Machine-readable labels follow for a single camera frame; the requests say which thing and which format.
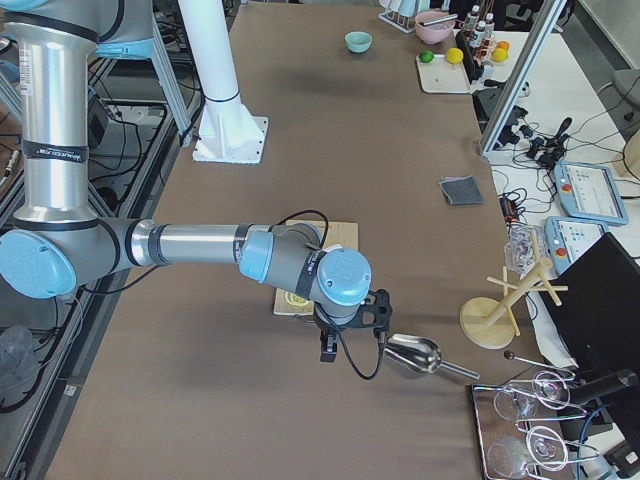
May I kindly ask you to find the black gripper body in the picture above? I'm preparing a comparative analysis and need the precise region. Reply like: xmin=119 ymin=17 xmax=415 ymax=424
xmin=313 ymin=307 xmax=346 ymax=345

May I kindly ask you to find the mint green bowl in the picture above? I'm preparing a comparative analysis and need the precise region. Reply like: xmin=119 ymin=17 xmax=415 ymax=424
xmin=344 ymin=31 xmax=373 ymax=54

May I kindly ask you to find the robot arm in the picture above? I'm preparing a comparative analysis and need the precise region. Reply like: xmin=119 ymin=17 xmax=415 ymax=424
xmin=1 ymin=1 xmax=388 ymax=362

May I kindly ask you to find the pink bowl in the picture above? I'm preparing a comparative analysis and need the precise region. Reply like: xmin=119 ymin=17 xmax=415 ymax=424
xmin=415 ymin=11 xmax=456 ymax=45

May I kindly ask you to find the lemon slice on board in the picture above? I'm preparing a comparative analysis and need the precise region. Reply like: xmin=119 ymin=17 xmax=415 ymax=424
xmin=284 ymin=292 xmax=310 ymax=307

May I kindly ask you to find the steel scoop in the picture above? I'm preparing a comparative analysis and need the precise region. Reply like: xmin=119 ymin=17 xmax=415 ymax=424
xmin=384 ymin=333 xmax=480 ymax=380

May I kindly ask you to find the wooden cutting board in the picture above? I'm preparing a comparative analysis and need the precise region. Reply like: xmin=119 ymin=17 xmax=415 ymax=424
xmin=273 ymin=219 xmax=359 ymax=317

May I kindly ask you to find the wooden mug tree stand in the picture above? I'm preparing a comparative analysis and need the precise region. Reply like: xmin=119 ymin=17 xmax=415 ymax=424
xmin=459 ymin=231 xmax=569 ymax=349

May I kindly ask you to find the grey folded cloth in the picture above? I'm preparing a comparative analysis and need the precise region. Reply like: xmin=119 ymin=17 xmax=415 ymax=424
xmin=439 ymin=176 xmax=484 ymax=206

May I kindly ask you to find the metal glass rack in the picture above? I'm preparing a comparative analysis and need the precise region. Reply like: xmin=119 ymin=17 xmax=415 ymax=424
xmin=470 ymin=379 xmax=599 ymax=479

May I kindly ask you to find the wine glass lower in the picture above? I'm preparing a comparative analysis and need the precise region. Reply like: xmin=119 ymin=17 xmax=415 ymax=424
xmin=487 ymin=426 xmax=569 ymax=479

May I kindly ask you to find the wine glass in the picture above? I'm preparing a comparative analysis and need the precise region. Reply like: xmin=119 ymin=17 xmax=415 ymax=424
xmin=493 ymin=370 xmax=570 ymax=421
xmin=487 ymin=426 xmax=569 ymax=479

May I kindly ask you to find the wine glass upper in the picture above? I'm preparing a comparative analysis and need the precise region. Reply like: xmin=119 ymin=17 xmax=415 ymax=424
xmin=493 ymin=370 xmax=570 ymax=421

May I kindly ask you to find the lower teach pendant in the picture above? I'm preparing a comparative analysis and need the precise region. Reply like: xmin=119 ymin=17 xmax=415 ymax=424
xmin=544 ymin=216 xmax=609 ymax=274

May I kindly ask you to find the teach pendant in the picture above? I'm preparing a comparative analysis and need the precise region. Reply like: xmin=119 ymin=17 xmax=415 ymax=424
xmin=553 ymin=161 xmax=629 ymax=226
xmin=544 ymin=216 xmax=609 ymax=274

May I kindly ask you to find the black monitor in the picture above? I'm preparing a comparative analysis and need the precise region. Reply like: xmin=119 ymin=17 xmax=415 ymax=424
xmin=545 ymin=233 xmax=639 ymax=372

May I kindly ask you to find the cream tray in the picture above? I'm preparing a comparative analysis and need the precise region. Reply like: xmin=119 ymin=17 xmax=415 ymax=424
xmin=415 ymin=54 xmax=471 ymax=94

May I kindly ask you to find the green lime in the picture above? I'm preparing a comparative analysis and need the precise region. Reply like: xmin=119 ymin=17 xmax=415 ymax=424
xmin=419 ymin=51 xmax=434 ymax=63

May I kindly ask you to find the upper teach pendant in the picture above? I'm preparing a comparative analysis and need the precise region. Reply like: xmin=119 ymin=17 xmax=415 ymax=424
xmin=553 ymin=161 xmax=629 ymax=226

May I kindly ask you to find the yellow lemon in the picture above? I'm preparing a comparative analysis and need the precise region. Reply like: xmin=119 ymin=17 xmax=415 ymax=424
xmin=445 ymin=48 xmax=464 ymax=65
xmin=492 ymin=48 xmax=509 ymax=63

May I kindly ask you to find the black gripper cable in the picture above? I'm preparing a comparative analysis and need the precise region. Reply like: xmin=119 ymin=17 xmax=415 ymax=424
xmin=337 ymin=329 xmax=386 ymax=381

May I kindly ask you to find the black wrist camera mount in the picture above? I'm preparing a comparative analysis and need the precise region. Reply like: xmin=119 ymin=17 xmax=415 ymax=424
xmin=359 ymin=289 xmax=393 ymax=332

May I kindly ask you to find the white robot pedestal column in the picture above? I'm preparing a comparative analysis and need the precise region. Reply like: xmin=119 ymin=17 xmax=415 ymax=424
xmin=179 ymin=0 xmax=268 ymax=165

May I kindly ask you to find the aluminium frame post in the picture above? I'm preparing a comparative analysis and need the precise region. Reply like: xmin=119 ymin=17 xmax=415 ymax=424
xmin=478 ymin=0 xmax=566 ymax=157

